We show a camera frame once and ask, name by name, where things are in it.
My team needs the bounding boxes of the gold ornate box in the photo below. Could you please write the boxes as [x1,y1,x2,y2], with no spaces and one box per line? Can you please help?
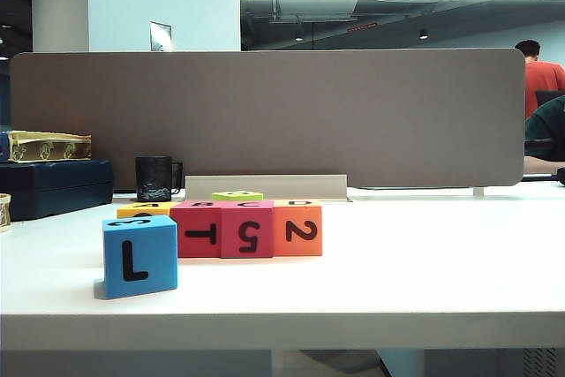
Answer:
[0,130,93,162]

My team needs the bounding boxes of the small woven basket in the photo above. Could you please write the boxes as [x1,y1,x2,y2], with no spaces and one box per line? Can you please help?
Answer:
[0,193,12,233]

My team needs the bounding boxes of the wall sign on pillar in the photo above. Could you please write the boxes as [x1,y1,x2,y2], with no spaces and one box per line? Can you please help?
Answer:
[148,20,173,52]

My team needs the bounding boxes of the green block Q L U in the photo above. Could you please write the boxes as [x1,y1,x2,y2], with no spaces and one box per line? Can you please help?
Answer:
[211,190,265,202]

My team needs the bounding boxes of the person in red shirt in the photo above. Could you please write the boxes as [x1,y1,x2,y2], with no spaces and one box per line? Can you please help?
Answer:
[514,39,565,121]

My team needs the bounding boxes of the pink block 4 5 C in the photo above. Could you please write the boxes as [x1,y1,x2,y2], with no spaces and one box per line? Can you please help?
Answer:
[219,200,275,259]

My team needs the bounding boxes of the blue block Z L 3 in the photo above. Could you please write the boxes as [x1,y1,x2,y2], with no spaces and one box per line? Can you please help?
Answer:
[102,214,179,301]

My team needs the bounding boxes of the black mug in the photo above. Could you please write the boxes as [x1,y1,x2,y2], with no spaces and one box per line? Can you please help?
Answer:
[134,155,184,202]

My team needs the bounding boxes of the brown desk divider panel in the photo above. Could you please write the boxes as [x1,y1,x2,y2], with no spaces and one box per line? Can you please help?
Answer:
[8,48,527,189]

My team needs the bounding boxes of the dark blue case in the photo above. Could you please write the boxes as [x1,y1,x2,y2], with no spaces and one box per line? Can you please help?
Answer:
[0,158,115,222]

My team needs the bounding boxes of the pink block R T 4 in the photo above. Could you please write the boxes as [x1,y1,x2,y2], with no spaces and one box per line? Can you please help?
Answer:
[169,200,224,259]

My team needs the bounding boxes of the yellow block Q A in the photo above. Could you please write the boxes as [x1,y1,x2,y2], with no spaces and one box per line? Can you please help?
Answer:
[117,202,177,220]

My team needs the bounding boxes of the orange block 7 2 Q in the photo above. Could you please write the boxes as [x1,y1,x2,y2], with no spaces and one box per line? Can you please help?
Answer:
[272,199,323,258]

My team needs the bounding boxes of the person in dark green shirt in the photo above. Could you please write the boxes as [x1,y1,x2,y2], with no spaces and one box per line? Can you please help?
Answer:
[524,94,565,175]

